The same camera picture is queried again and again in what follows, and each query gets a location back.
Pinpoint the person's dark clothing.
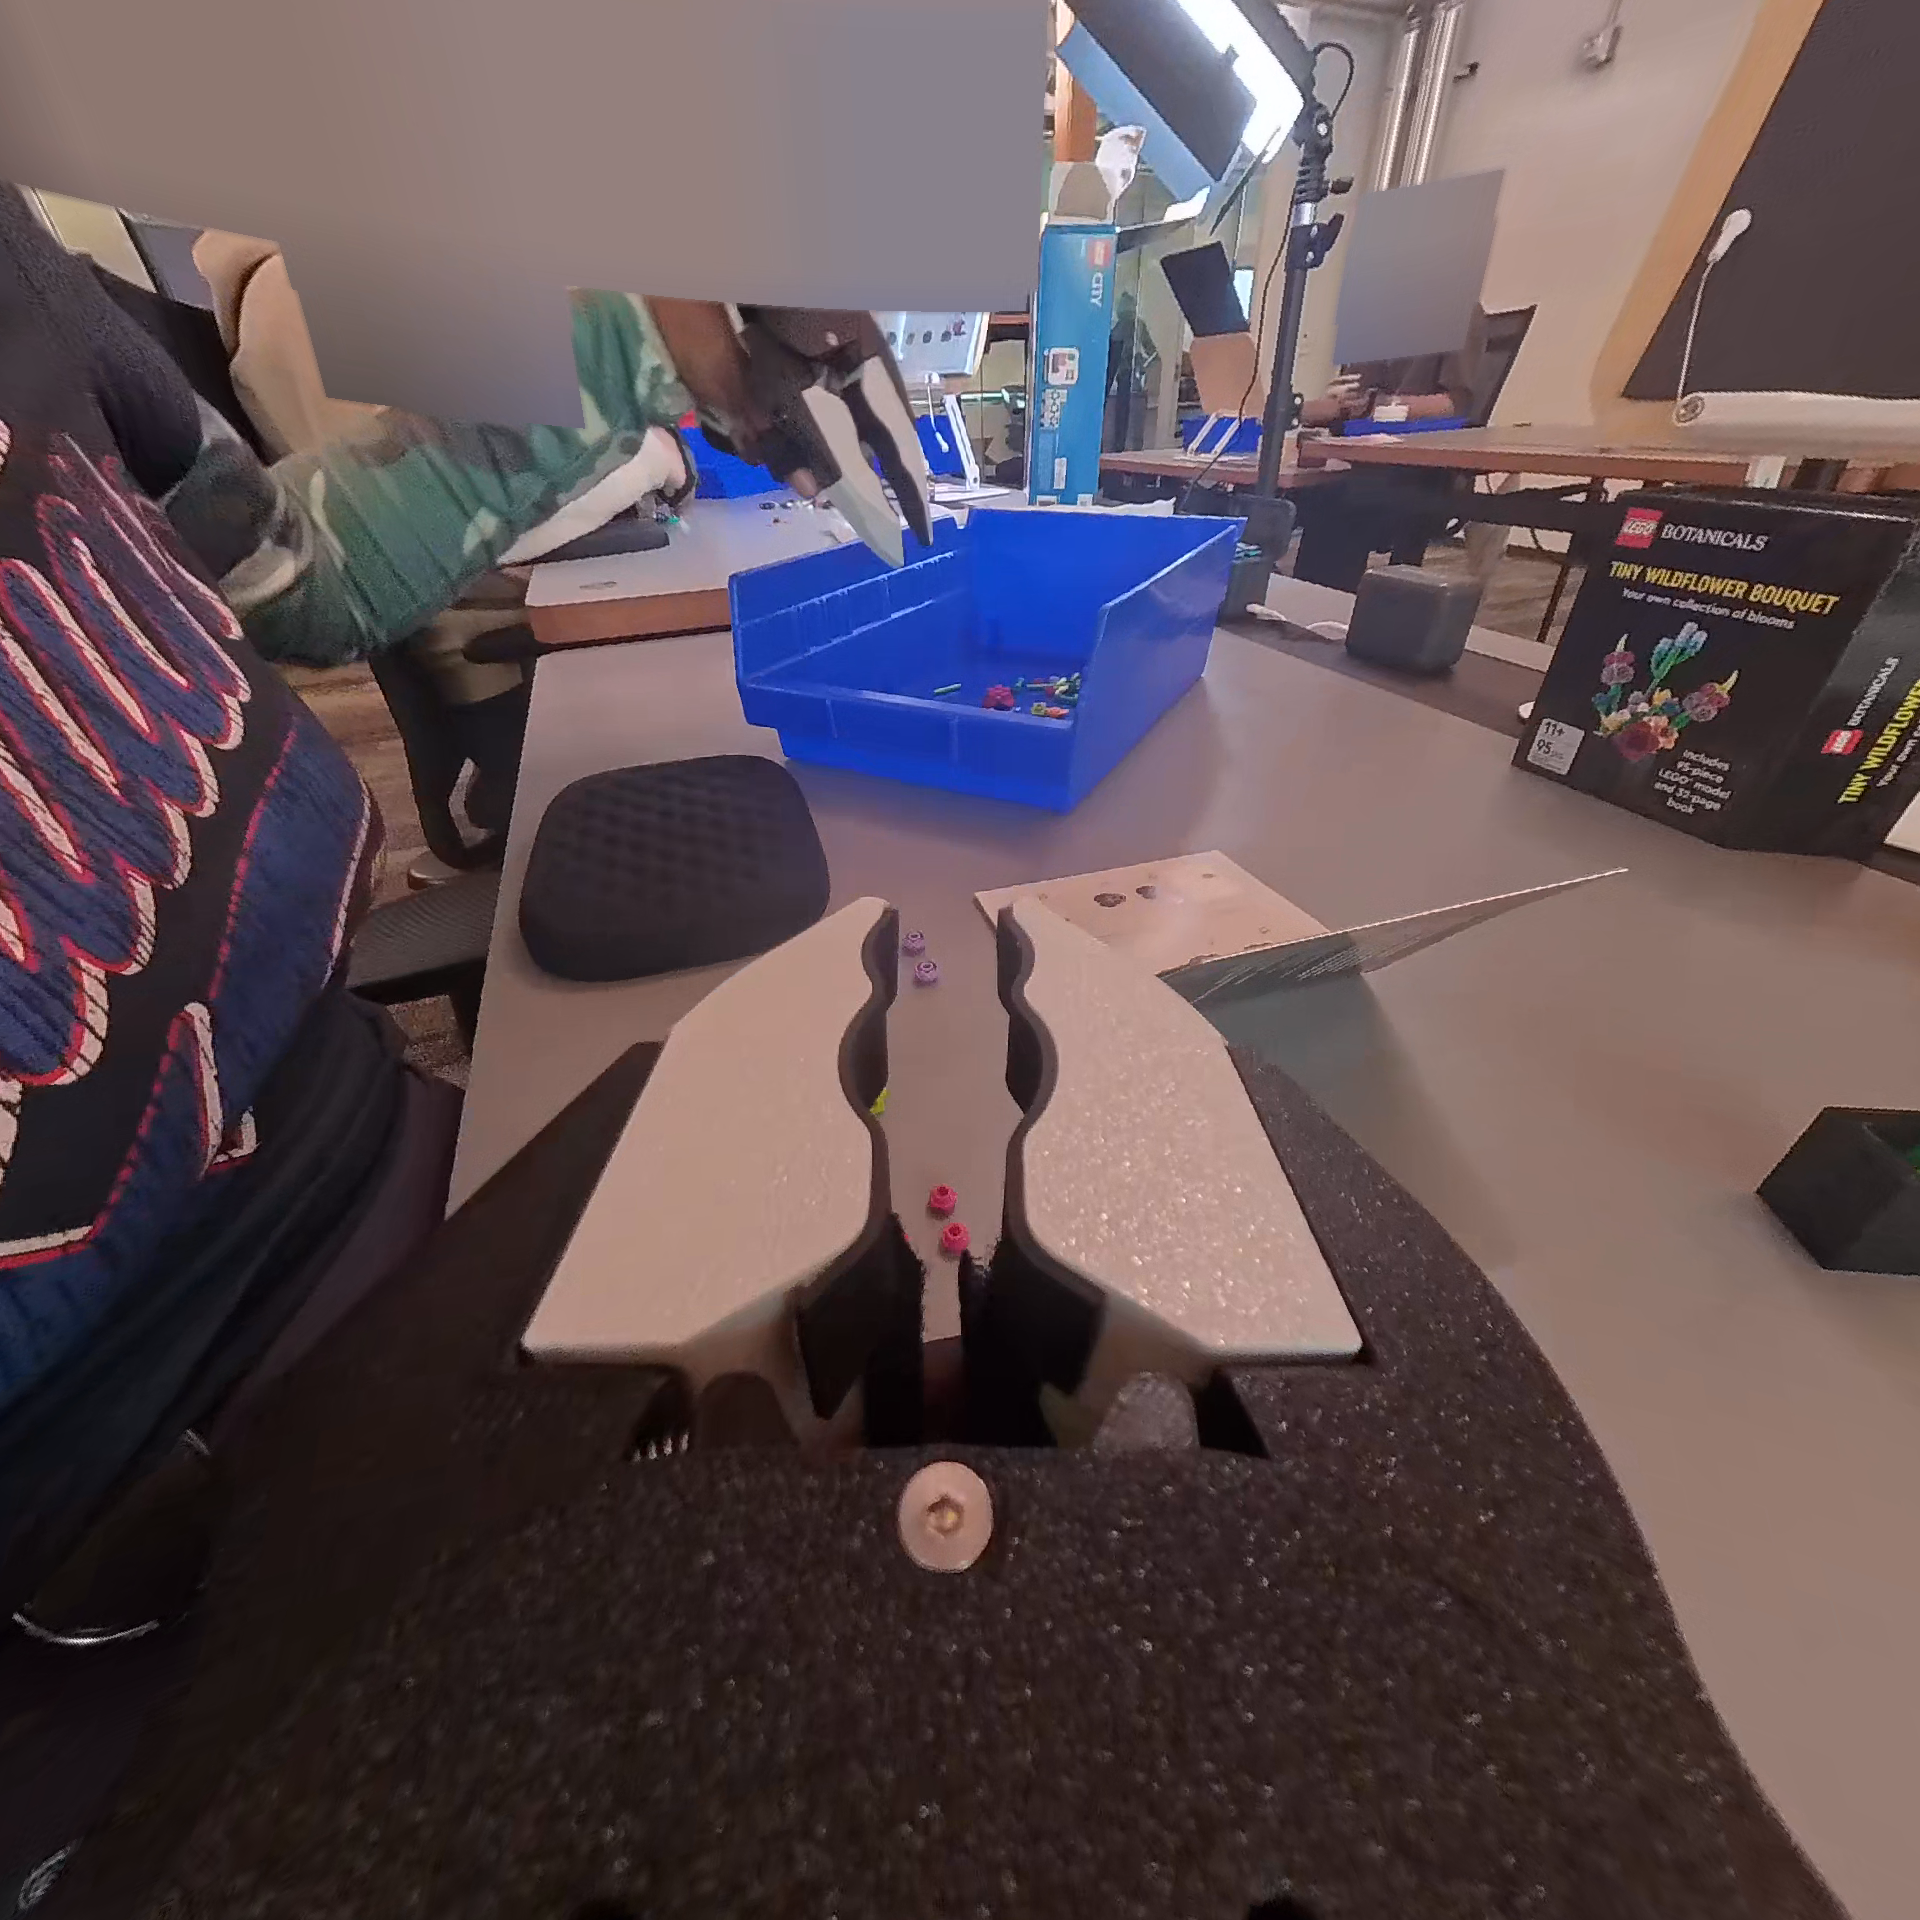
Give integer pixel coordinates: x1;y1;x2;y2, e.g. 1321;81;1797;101
0;196;466;1920

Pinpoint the black office chair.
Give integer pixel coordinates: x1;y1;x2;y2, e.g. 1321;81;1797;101
361;585;541;879

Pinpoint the black mesh cushion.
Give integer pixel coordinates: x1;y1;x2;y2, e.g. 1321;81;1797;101
519;753;833;984

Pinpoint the white instruction booklet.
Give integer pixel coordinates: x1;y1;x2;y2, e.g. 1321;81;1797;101
976;851;1627;1008

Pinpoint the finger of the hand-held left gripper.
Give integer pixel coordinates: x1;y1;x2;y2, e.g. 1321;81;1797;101
850;354;938;538
800;416;913;572

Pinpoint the black light stand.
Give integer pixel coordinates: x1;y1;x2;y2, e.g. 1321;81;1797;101
1232;37;1346;572

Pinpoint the black board on white stand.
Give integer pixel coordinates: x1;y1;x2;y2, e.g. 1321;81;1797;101
1592;0;1920;467

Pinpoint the blue printed carton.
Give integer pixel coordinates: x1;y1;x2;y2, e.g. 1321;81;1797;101
1032;211;1120;505

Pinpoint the black square frame brick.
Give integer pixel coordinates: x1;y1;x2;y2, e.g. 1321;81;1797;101
1756;1104;1920;1277

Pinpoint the black glossy cardboard box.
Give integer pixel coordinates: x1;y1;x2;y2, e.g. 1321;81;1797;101
1516;489;1920;865

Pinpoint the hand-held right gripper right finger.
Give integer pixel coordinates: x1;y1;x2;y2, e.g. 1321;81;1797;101
986;900;1367;1413

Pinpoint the dark charger block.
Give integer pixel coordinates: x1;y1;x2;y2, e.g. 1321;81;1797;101
1217;513;1298;625

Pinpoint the blue plastic bin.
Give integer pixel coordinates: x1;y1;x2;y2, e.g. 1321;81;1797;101
729;505;1249;811

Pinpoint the person's left hand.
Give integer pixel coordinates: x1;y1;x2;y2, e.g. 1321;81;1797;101
642;301;760;457

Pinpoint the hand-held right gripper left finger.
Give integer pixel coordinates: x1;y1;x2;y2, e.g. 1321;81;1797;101
525;900;916;1413

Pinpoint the person's left forearm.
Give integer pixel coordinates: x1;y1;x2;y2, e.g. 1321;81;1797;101
168;296;707;667

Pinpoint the grey desk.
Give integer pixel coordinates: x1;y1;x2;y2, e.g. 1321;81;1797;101
451;555;1920;1920

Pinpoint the bright studio light panel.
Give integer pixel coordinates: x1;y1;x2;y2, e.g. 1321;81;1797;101
1057;0;1321;213

